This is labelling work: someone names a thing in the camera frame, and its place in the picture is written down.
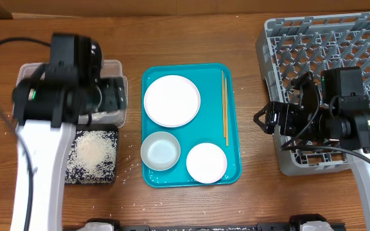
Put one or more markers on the grey bowl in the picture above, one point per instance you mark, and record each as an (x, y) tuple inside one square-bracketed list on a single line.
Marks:
[(160, 151)]

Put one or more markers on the wooden chopstick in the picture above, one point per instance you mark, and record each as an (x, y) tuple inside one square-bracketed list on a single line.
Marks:
[(226, 114), (223, 104)]

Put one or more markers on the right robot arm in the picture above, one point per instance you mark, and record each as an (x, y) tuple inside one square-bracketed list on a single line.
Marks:
[(331, 116)]

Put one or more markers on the black tray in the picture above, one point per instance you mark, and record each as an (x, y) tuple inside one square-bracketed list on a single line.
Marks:
[(93, 154)]

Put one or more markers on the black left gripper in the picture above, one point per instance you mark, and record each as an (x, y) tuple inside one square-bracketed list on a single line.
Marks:
[(114, 94)]

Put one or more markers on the white bowl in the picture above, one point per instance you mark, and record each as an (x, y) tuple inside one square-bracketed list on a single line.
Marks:
[(206, 163)]

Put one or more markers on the grey dish rack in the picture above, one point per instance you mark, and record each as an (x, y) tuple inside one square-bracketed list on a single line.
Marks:
[(290, 47)]

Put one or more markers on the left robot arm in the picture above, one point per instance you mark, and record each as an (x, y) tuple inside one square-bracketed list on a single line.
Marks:
[(61, 94)]

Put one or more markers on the teal plastic tray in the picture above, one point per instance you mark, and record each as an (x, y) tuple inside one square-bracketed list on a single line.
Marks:
[(207, 125)]

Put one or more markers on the large white plate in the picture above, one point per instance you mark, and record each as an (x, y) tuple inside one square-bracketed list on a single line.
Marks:
[(172, 101)]

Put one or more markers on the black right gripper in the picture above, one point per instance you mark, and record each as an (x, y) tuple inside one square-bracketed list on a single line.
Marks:
[(286, 110)]

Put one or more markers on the clear plastic bin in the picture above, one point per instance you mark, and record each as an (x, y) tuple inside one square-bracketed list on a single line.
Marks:
[(110, 69)]

